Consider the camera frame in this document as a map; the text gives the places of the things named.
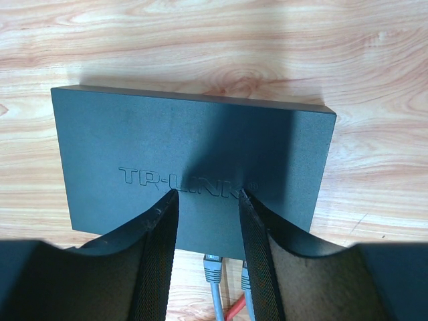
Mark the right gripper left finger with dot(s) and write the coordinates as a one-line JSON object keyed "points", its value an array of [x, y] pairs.
{"points": [[122, 275]]}

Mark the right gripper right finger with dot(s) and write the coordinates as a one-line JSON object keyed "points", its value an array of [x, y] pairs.
{"points": [[295, 275]]}

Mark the black network switch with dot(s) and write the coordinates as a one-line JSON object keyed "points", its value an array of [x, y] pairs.
{"points": [[122, 150]]}

